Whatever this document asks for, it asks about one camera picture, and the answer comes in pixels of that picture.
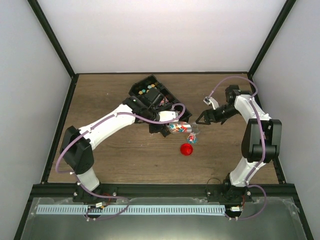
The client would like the light blue slotted cable duct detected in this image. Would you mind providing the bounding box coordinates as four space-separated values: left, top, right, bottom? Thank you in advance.
36 204 226 216

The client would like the red jar lid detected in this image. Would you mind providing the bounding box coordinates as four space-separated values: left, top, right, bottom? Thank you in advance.
180 143 194 156

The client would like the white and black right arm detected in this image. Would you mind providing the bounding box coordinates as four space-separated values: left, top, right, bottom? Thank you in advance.
195 85 282 202

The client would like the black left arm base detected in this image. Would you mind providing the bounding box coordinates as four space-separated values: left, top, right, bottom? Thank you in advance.
72 183 119 204

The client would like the black candy tray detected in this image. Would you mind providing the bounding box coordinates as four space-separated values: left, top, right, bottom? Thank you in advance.
128 74 192 137

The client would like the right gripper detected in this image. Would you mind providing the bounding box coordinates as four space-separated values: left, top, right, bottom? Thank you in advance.
199 104 240 125

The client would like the silver metal scoop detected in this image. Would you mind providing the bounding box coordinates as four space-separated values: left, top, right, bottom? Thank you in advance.
168 121 192 134

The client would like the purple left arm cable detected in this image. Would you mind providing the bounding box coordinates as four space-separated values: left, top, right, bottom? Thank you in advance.
55 102 187 222

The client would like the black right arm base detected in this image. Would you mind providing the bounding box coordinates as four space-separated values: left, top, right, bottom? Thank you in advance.
204 173 249 204

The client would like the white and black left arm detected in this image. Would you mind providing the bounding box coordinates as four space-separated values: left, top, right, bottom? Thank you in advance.
55 88 186 202

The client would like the clear plastic jar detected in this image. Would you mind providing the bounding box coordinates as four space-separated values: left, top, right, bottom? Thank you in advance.
186 122 201 144

